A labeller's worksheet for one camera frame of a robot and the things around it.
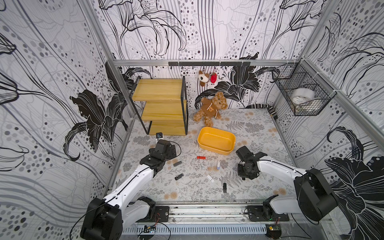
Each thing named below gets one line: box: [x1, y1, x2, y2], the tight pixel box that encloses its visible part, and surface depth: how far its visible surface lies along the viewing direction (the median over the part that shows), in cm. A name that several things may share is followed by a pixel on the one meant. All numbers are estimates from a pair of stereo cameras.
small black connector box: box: [265, 224, 282, 240], surface depth 72 cm
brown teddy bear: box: [193, 91, 228, 127], surface depth 111 cm
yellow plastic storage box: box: [197, 126, 236, 156], surface depth 103 cm
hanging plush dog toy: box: [198, 70, 209, 87], surface depth 95 cm
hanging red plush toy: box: [210, 73, 217, 84], surface depth 95 cm
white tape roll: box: [291, 87, 316, 105], surface depth 75 cm
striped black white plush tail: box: [245, 104, 277, 116], surface depth 121 cm
